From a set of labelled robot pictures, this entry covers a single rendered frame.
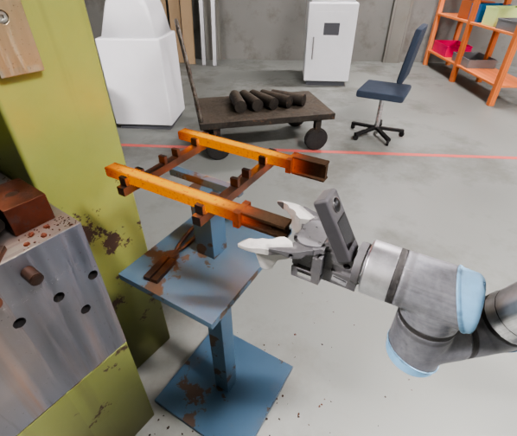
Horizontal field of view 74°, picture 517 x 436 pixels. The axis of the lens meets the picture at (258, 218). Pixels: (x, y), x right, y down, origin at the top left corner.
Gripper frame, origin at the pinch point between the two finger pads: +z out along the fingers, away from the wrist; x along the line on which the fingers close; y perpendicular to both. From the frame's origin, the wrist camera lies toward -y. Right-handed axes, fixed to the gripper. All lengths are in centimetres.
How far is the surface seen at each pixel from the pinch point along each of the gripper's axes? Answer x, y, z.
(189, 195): -1.3, -0.8, 14.9
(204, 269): 4.5, 26.4, 18.9
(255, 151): 22.3, -0.8, 13.6
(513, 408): 59, 100, -79
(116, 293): 1, 54, 58
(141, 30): 202, 8, 236
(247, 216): -1.5, -0.8, 1.4
